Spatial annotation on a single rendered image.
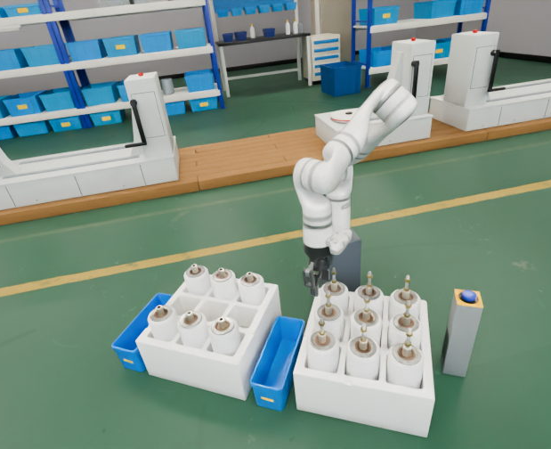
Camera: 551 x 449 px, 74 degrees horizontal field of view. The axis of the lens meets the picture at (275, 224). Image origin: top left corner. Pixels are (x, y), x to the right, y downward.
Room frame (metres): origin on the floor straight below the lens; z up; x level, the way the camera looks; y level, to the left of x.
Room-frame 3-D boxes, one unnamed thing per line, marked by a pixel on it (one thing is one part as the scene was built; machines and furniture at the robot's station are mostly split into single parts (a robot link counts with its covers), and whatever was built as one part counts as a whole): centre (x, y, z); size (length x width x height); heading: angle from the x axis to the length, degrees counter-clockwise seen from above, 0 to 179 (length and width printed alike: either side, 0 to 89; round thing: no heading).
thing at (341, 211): (1.24, -0.25, 0.39); 0.09 x 0.09 x 0.17; 9
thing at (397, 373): (0.67, -0.32, 0.16); 0.10 x 0.10 x 0.18
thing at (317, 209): (0.76, -0.10, 0.74); 0.09 x 0.07 x 0.15; 41
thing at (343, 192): (1.24, -0.25, 0.54); 0.09 x 0.09 x 0.17; 18
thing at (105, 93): (5.28, 2.13, 0.36); 0.50 x 0.38 x 0.21; 9
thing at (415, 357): (0.67, -0.32, 0.25); 0.08 x 0.08 x 0.01
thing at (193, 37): (5.46, 0.84, 0.90); 0.50 x 0.38 x 0.21; 9
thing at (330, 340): (0.75, -0.10, 0.25); 0.08 x 0.08 x 0.01
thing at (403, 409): (0.82, -0.25, 0.09); 0.39 x 0.39 x 0.18; 70
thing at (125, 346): (1.06, 0.54, 0.06); 0.30 x 0.11 x 0.12; 158
